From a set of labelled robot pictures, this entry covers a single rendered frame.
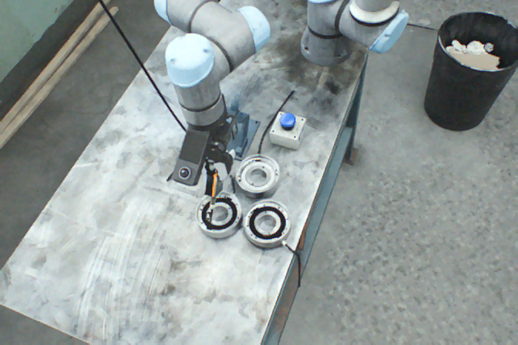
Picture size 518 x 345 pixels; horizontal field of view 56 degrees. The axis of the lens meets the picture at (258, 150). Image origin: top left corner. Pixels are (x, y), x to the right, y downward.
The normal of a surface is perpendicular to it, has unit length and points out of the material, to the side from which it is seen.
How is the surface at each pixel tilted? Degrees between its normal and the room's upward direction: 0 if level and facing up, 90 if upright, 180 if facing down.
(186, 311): 0
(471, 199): 0
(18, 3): 90
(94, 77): 0
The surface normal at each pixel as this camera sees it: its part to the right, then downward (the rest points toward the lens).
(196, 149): -0.18, -0.11
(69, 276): -0.07, -0.56
